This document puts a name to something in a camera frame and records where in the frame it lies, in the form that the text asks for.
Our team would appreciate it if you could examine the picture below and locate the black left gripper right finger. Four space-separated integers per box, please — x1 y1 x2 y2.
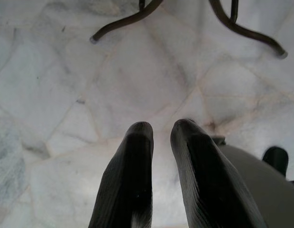
170 119 268 228

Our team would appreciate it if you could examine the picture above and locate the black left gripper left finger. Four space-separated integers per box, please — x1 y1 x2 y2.
88 121 154 228

